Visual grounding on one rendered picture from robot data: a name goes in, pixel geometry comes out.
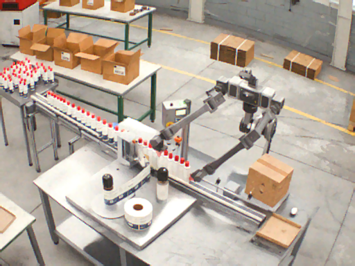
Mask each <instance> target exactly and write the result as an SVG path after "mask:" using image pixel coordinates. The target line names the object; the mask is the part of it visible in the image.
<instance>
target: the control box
mask: <svg viewBox="0 0 355 266"><path fill-rule="evenodd" d="M183 101H184V100H175V101H168V102H163V103H162V124H163V126H164V128H165V127H168V125H169V124H174V123H176V122H175V118H177V117H183V116H187V112H186V115H182V116H175V110H176V109H182V108H186V109H187V105H186V104H183ZM179 102H182V105H181V106H180V105H179ZM170 103H173V107H170V106H169V105H170Z"/></svg>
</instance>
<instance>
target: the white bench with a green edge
mask: <svg viewBox="0 0 355 266"><path fill-rule="evenodd" d="M0 206H2V207H4V208H5V209H7V210H8V211H10V212H11V213H13V214H14V215H16V219H15V221H14V222H13V223H12V224H11V225H10V226H9V227H8V228H7V229H6V231H4V232H3V234H2V233H0V253H1V252H2V251H3V250H4V249H5V248H6V247H7V246H8V245H10V243H11V242H13V241H14V240H15V239H17V238H18V236H20V235H21V234H22V233H23V232H24V231H25V230H27V233H28V237H29V240H30V242H31V245H32V247H33V251H34V254H35V257H36V258H37V261H38V264H36V266H46V265H45V262H44V261H43V257H42V254H41V251H40V248H39V246H38V243H37V240H36V238H35V234H34V230H33V228H32V224H33V223H34V222H36V218H35V217H34V216H32V215H31V214H30V213H28V212H27V211H25V210H24V209H23V208H21V207H20V206H18V205H17V204H16V203H14V202H13V201H12V200H10V199H9V198H8V197H6V196H5V195H4V194H2V193H0Z"/></svg>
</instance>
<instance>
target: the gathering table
mask: <svg viewBox="0 0 355 266"><path fill-rule="evenodd" d="M42 81H43V79H41V81H40V82H38V86H37V87H36V86H35V85H34V88H35V90H34V91H31V88H30V89H28V98H27V99H25V98H24V97H23V98H20V94H19V88H18V89H17V90H15V88H13V91H14V94H12V95H11V94H10V92H8V93H6V92H5V91H4V90H3V89H2V88H1V82H0V94H1V95H2V96H3V97H5V98H6V99H7V100H9V101H10V102H12V103H14V104H15V105H16V106H18V107H20V114H21V122H22V129H23V133H24V142H25V146H26V151H27V155H28V163H29V166H33V160H32V157H31V151H30V148H29V143H28V134H27V130H26V124H25V123H24V118H25V113H24V105H25V104H26V103H27V102H29V101H30V100H32V99H33V98H31V96H34V97H36V96H37V94H40V95H44V94H45V93H47V91H50V90H51V91H52V92H53V93H54V94H56V89H55V88H56V87H58V85H59V80H58V79H55V78H54V81H53V82H54V84H52V85H50V83H49V82H48V85H47V86H44V82H42ZM36 93H37V94H36ZM38 97H40V96H38ZM0 119H1V126H2V130H3V137H4V142H5V146H8V145H9V143H8V140H7V135H6V127H5V124H4V119H3V112H2V106H1V97H0ZM55 133H56V139H57V144H58V147H60V148H61V147H62V146H61V140H60V130H59V125H58V124H57V123H56V122H55Z"/></svg>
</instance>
